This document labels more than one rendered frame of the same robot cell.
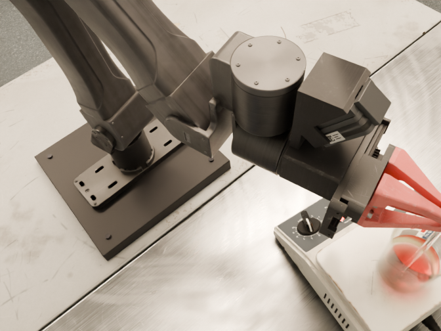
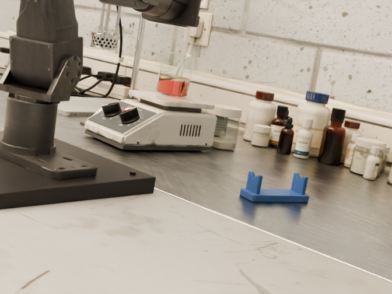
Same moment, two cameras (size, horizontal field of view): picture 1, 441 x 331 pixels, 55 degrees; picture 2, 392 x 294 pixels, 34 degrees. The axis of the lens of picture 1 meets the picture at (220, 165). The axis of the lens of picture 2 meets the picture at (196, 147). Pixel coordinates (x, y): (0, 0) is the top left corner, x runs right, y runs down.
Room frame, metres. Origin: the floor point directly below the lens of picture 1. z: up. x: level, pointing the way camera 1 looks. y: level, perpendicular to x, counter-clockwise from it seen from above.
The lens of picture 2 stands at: (0.46, 0.97, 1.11)
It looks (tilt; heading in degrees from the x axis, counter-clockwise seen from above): 10 degrees down; 251
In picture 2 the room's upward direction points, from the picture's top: 9 degrees clockwise
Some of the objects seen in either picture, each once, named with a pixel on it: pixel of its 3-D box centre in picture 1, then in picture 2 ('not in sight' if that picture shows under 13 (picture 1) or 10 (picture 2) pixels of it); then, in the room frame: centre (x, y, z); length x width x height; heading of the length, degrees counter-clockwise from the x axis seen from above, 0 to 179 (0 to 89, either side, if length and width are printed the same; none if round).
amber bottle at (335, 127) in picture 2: not in sight; (333, 136); (-0.20, -0.15, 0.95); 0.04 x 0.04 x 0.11
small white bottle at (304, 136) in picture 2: not in sight; (304, 137); (-0.15, -0.18, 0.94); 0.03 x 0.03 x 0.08
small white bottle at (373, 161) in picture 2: not in sight; (372, 163); (-0.22, -0.04, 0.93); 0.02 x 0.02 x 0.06
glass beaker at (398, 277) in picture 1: (414, 261); (175, 75); (0.13, -0.19, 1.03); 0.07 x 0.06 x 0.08; 28
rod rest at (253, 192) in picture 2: not in sight; (276, 186); (0.06, 0.17, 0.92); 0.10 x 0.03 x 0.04; 13
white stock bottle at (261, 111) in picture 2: not in sight; (261, 116); (-0.12, -0.32, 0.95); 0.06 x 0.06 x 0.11
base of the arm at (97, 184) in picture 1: (128, 145); (30, 126); (0.40, 0.14, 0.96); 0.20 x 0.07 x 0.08; 123
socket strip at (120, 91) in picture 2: not in sight; (86, 81); (0.18, -0.93, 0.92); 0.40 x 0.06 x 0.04; 121
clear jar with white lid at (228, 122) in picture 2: not in sight; (223, 127); (0.02, -0.20, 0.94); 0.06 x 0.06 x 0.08
